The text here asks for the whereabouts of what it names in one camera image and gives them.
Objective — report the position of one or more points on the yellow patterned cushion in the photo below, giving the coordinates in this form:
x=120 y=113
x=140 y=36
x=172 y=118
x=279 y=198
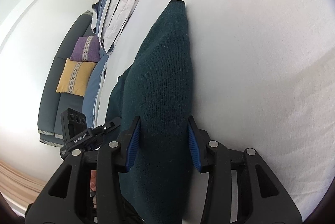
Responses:
x=74 y=76

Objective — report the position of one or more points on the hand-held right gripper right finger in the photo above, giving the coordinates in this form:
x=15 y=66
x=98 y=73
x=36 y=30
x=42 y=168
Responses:
x=193 y=145

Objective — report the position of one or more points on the blue blanket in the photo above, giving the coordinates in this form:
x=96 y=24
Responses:
x=93 y=90

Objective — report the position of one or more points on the bed with white sheet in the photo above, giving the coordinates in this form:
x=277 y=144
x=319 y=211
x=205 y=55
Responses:
x=248 y=69

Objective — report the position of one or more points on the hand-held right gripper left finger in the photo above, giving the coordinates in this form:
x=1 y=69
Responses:
x=132 y=145

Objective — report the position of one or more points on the person's left hand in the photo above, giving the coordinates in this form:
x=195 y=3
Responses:
x=93 y=180

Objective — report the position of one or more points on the grey sofa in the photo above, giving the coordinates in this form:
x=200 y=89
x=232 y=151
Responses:
x=51 y=103

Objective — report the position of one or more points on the dark green knit sweater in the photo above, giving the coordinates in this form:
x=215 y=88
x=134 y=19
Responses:
x=162 y=88

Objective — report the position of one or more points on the plain grey pillow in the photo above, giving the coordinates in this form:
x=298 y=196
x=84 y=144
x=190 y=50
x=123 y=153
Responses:
x=123 y=9

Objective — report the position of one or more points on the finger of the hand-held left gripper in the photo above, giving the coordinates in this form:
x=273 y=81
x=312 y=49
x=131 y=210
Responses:
x=107 y=126

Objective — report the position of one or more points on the purple patterned cushion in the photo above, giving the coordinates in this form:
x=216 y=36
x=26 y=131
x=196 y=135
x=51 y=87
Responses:
x=85 y=48

